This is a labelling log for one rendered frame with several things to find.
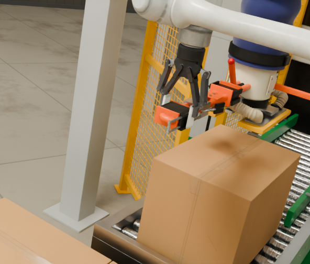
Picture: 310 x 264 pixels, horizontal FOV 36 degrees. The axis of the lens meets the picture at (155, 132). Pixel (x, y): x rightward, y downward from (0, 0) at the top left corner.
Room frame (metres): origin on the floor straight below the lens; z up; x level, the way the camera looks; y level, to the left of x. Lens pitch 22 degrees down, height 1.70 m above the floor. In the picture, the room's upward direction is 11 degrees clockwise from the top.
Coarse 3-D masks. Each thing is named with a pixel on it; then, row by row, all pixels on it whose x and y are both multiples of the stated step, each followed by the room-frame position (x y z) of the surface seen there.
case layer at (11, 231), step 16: (0, 208) 1.72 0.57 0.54; (16, 208) 1.74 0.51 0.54; (0, 224) 1.61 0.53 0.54; (16, 224) 1.63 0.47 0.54; (32, 224) 1.65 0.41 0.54; (48, 224) 1.67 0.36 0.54; (0, 240) 1.51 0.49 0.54; (16, 240) 1.53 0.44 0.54; (32, 240) 1.55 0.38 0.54; (48, 240) 1.57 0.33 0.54; (64, 240) 1.59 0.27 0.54; (0, 256) 1.42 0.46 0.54; (16, 256) 1.44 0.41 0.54; (32, 256) 1.46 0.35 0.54; (48, 256) 1.47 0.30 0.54; (64, 256) 1.49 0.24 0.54; (80, 256) 1.51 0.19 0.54; (96, 256) 1.53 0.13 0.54
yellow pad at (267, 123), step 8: (272, 104) 1.86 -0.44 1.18; (264, 112) 1.74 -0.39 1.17; (280, 112) 1.85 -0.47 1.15; (288, 112) 1.89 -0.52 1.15; (240, 120) 1.68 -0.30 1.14; (248, 120) 1.68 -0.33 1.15; (264, 120) 1.72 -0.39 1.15; (272, 120) 1.75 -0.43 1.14; (280, 120) 1.80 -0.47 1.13; (248, 128) 1.65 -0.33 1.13; (256, 128) 1.64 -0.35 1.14; (264, 128) 1.65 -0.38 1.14
